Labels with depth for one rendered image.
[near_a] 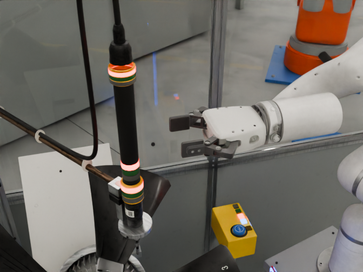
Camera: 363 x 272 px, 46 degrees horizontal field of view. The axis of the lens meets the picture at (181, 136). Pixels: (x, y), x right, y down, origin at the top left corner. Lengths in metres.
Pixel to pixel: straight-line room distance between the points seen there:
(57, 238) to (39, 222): 0.07
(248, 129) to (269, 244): 1.60
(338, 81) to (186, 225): 1.26
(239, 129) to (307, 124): 0.14
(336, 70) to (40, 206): 0.87
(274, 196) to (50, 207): 1.14
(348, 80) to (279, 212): 1.35
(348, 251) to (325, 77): 0.63
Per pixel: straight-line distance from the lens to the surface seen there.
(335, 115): 0.87
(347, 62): 0.92
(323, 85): 0.96
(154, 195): 1.03
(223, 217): 1.47
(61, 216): 1.30
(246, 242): 1.43
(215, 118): 0.81
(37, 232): 1.31
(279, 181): 2.04
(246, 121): 0.80
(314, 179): 2.14
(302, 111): 0.84
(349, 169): 1.27
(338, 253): 1.44
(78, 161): 0.95
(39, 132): 1.04
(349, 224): 1.35
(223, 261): 1.17
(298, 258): 1.53
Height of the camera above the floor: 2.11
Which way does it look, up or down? 35 degrees down
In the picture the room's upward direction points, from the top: straight up
